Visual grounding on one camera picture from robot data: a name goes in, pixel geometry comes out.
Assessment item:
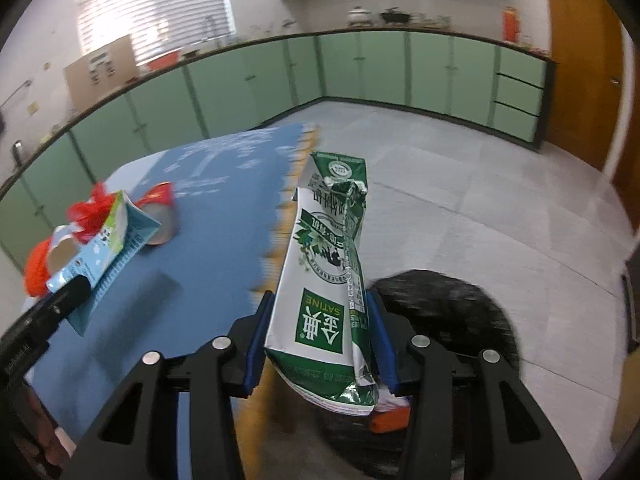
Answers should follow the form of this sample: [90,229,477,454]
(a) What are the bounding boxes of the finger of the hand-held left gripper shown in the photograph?
[31,275,93,322]

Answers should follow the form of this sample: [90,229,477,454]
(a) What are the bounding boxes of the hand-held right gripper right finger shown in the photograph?
[368,292,581,480]

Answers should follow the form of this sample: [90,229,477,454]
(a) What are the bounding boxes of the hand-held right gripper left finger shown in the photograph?
[65,292,274,480]

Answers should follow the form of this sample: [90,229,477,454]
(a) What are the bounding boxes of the light blue drink carton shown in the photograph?
[46,190,162,337]

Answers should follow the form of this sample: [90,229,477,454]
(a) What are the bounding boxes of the bin with black bag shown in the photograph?
[320,269,522,480]

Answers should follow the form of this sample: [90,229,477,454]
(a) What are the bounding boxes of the green milk carton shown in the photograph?
[262,152,379,417]

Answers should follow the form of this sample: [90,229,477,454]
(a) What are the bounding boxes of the person's left hand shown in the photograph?
[24,389,77,467]

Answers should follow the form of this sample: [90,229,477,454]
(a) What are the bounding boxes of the small orange foam net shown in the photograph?
[24,237,57,297]

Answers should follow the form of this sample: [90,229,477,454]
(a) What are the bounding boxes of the red plastic bag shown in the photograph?
[69,183,110,242]

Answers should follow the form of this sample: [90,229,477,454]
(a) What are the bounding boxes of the red paper cup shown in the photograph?
[142,182,177,247]

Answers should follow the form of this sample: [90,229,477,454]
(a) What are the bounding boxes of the blue printed tablecloth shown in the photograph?
[22,124,321,443]

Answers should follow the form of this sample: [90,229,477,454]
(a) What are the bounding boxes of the brown cardboard box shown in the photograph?
[62,34,139,107]

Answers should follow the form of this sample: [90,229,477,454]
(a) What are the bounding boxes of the red basin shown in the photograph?
[144,52,184,72]

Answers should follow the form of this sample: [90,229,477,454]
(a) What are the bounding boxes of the brown cardboard panel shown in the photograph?
[612,355,640,457]

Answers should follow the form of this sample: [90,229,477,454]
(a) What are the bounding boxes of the black glass cabinet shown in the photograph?
[620,259,640,352]

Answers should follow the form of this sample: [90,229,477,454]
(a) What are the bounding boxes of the green base cabinets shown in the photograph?
[0,29,559,272]

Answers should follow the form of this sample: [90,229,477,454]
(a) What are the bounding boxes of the white window blind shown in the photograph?
[75,0,237,57]

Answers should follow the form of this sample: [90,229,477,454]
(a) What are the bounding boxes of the wooden door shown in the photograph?
[612,35,640,222]
[542,0,624,172]

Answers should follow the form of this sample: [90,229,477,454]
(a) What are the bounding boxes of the black wok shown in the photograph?
[379,7,414,26]

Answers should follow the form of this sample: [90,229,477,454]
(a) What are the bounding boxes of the red thermos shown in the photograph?
[502,6,519,44]

